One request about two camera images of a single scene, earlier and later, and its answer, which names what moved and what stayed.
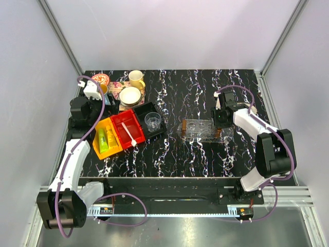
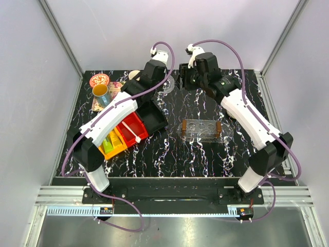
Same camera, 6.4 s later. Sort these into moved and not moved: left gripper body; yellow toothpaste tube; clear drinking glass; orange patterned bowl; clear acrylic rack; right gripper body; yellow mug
Moved: yellow toothpaste tube; left gripper body; clear drinking glass; right gripper body
Not moved: yellow mug; orange patterned bowl; clear acrylic rack
